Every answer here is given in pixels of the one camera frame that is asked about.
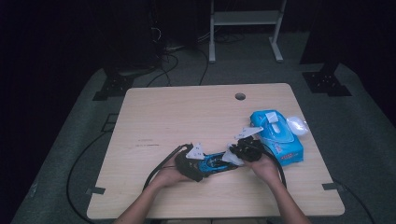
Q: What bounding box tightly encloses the hand-held gripper cable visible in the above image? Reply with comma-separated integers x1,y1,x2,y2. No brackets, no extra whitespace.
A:
142,143,194,191
261,148,288,189

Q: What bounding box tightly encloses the person's left hand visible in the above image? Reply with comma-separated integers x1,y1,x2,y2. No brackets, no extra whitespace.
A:
148,166,194,190

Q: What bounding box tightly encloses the dark equipment cabinet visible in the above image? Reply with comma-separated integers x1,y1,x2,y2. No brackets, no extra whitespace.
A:
102,0,160,73

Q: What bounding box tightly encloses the blue toy car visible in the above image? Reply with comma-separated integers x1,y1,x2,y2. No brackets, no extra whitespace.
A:
197,151,241,180

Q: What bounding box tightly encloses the white metal stand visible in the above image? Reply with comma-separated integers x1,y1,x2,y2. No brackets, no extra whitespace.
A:
208,0,288,64

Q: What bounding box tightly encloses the black floor cable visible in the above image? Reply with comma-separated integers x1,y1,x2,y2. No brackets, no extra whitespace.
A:
331,178,376,224
65,130,108,224
146,52,180,88
198,46,210,87

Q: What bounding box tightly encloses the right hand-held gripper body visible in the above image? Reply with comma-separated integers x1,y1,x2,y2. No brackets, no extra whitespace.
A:
232,125,266,163

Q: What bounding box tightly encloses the person's right hand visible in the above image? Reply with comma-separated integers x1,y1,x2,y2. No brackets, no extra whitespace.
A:
244,153,283,185

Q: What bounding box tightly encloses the right hand-held gripper cable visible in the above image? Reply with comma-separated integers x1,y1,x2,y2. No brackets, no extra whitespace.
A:
261,148,288,189

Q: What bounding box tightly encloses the left hand-held gripper cable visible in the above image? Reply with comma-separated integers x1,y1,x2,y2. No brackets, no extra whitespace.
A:
142,143,194,191

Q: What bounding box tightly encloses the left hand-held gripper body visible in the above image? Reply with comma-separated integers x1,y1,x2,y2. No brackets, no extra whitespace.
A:
174,142,205,180

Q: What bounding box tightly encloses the white wet wipe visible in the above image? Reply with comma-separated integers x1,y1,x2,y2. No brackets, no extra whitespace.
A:
221,142,246,167

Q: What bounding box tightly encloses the gray tape strip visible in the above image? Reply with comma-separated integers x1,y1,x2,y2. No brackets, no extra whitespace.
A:
85,186,106,196
321,182,344,191

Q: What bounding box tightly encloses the blue wet wipes pack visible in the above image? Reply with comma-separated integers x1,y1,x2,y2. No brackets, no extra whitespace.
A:
249,108,310,167

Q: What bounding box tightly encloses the black stand base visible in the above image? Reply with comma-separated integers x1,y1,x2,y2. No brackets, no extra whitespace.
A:
300,60,353,97
92,73,135,102

